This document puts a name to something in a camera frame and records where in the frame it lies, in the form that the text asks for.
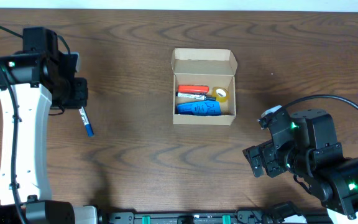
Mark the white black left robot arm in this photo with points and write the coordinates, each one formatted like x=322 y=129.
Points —
x=36 y=83

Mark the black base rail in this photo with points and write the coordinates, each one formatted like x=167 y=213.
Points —
x=281 y=213

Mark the black whiteboard marker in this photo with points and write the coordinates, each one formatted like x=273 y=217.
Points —
x=196 y=96

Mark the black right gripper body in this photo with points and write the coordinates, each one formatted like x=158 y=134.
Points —
x=274 y=159

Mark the red stapler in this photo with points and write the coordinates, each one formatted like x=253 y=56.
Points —
x=197 y=89

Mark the blue whiteboard marker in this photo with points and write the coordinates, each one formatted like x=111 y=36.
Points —
x=86 y=122

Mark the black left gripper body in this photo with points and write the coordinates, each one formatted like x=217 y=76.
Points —
x=78 y=96

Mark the brown cardboard box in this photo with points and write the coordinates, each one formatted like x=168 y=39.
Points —
x=207 y=67

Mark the yellow clear tape roll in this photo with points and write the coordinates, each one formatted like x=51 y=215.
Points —
x=220 y=94

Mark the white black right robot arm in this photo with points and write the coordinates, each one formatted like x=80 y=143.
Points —
x=305 y=144

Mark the blue plastic tape dispenser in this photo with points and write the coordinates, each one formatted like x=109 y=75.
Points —
x=200 y=108

